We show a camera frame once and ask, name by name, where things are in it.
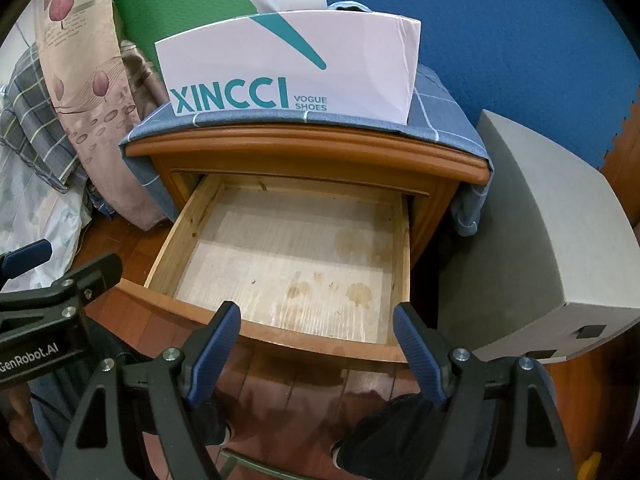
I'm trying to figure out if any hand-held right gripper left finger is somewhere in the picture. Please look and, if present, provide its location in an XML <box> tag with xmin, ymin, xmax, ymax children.
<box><xmin>55</xmin><ymin>301</ymin><xmax>242</xmax><ymax>480</ymax></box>

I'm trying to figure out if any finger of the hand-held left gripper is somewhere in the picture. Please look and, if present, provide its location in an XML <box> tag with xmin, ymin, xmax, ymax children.
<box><xmin>47</xmin><ymin>252</ymin><xmax>124</xmax><ymax>306</ymax></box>
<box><xmin>0</xmin><ymin>240</ymin><xmax>53</xmax><ymax>291</ymax></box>

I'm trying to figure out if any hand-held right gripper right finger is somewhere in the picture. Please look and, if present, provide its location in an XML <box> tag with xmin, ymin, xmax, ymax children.
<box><xmin>392</xmin><ymin>302</ymin><xmax>576</xmax><ymax>480</ymax></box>

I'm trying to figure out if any wooden drawer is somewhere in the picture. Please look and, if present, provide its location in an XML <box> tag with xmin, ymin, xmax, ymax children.
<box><xmin>117</xmin><ymin>172</ymin><xmax>416</xmax><ymax>363</ymax></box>

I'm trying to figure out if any white shoe box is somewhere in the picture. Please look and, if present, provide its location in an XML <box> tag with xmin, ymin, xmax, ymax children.
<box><xmin>154</xmin><ymin>10</ymin><xmax>422</xmax><ymax>126</ymax></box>

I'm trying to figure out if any person's left hand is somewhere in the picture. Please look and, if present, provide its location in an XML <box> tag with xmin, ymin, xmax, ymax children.
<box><xmin>0</xmin><ymin>385</ymin><xmax>33</xmax><ymax>441</ymax></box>

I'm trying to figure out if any white patterned bed sheet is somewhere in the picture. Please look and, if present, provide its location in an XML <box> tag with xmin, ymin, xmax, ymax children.
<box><xmin>0</xmin><ymin>150</ymin><xmax>93</xmax><ymax>271</ymax></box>

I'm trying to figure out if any blue striped cloth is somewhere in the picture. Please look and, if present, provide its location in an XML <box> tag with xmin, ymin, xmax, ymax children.
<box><xmin>87</xmin><ymin>180</ymin><xmax>126</xmax><ymax>221</ymax></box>

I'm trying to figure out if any person's left black shoe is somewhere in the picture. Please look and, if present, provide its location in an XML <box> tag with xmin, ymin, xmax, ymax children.
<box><xmin>197</xmin><ymin>400</ymin><xmax>236</xmax><ymax>448</ymax></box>

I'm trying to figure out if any person's black shoe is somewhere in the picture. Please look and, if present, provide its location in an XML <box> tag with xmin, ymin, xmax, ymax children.
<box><xmin>197</xmin><ymin>400</ymin><xmax>236</xmax><ymax>448</ymax></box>
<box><xmin>330</xmin><ymin>392</ymin><xmax>476</xmax><ymax>480</ymax></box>

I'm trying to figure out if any person's right black shoe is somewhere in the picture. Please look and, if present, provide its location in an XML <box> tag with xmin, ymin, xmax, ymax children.
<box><xmin>330</xmin><ymin>392</ymin><xmax>476</xmax><ymax>480</ymax></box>

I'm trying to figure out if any person's left leg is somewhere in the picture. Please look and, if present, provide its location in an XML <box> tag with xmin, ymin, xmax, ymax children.
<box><xmin>27</xmin><ymin>375</ymin><xmax>76</xmax><ymax>480</ymax></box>

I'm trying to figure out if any grey metal bar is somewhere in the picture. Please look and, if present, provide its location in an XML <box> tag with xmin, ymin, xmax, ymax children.
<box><xmin>220</xmin><ymin>450</ymin><xmax>308</xmax><ymax>478</ymax></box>

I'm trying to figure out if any grey plaid pillow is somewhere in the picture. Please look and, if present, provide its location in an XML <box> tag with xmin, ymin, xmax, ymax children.
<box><xmin>0</xmin><ymin>42</ymin><xmax>88</xmax><ymax>193</ymax></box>

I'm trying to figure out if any grey cardboard box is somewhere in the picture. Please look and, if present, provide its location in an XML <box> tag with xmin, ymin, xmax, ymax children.
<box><xmin>437</xmin><ymin>109</ymin><xmax>640</xmax><ymax>363</ymax></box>

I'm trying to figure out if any pink floral pillow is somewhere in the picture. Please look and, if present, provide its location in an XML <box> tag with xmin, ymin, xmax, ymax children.
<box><xmin>32</xmin><ymin>0</ymin><xmax>173</xmax><ymax>231</ymax></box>

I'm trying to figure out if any brown satin cloth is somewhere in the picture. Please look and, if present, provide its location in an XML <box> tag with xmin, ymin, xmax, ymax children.
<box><xmin>117</xmin><ymin>37</ymin><xmax>171</xmax><ymax>116</ymax></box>

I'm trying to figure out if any yellow plastic piece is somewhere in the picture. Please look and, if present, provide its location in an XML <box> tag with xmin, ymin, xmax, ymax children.
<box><xmin>580</xmin><ymin>452</ymin><xmax>603</xmax><ymax>480</ymax></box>

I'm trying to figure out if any wooden nightstand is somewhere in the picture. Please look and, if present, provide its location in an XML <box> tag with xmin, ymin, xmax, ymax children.
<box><xmin>125</xmin><ymin>125</ymin><xmax>491</xmax><ymax>286</ymax></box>

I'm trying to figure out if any blue checked cloth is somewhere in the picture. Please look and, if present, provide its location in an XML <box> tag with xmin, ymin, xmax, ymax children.
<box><xmin>119</xmin><ymin>62</ymin><xmax>493</xmax><ymax>236</ymax></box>

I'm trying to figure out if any brown foam mat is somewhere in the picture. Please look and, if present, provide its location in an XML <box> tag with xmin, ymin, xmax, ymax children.
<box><xmin>600</xmin><ymin>110</ymin><xmax>640</xmax><ymax>206</ymax></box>

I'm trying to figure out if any green foam mat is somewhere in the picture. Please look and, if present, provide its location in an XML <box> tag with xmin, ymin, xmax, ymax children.
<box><xmin>107</xmin><ymin>0</ymin><xmax>306</xmax><ymax>111</ymax></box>

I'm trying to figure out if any blue foam mat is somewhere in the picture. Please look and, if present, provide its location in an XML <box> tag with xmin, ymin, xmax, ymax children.
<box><xmin>300</xmin><ymin>0</ymin><xmax>633</xmax><ymax>171</ymax></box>

